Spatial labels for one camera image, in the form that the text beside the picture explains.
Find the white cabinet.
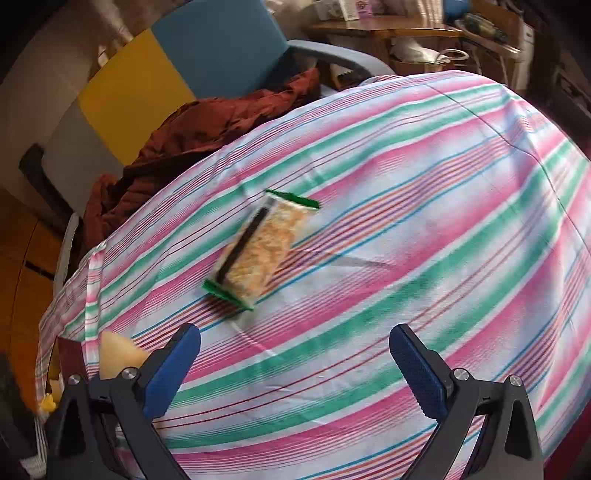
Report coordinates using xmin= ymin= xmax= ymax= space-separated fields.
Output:
xmin=512 ymin=18 xmax=539 ymax=90

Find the rust-brown quilted blanket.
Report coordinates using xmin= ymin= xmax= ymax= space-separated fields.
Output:
xmin=82 ymin=68 xmax=321 ymax=245

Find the yellow sponge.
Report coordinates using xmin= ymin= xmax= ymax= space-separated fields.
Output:
xmin=100 ymin=330 xmax=152 ymax=380

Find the wooden side table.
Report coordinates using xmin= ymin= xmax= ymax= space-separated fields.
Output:
xmin=455 ymin=9 xmax=527 ymax=63

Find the grey yellow blue chair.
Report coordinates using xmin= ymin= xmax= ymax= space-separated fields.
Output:
xmin=41 ymin=0 xmax=395 ymax=291

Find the white plastic bag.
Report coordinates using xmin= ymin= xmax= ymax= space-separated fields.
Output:
xmin=392 ymin=37 xmax=451 ymax=63

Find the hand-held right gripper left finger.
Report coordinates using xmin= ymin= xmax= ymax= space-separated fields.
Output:
xmin=46 ymin=323 xmax=202 ymax=480

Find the silver snack packet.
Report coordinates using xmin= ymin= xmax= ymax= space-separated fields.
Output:
xmin=203 ymin=188 xmax=321 ymax=311

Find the pink green striped tablecloth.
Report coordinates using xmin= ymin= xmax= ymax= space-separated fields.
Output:
xmin=37 ymin=71 xmax=591 ymax=480

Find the wooden desk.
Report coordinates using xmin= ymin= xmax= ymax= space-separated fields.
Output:
xmin=302 ymin=14 xmax=465 ymax=63

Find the pink patterned curtain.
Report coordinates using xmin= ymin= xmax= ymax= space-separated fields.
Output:
xmin=392 ymin=0 xmax=446 ymax=21

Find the white carton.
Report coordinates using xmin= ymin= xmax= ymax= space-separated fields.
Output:
xmin=316 ymin=0 xmax=361 ymax=21

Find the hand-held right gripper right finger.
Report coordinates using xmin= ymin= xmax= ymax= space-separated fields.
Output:
xmin=389 ymin=323 xmax=544 ymax=480

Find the wooden wardrobe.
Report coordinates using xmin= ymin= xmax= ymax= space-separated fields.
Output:
xmin=0 ymin=185 xmax=61 ymax=370

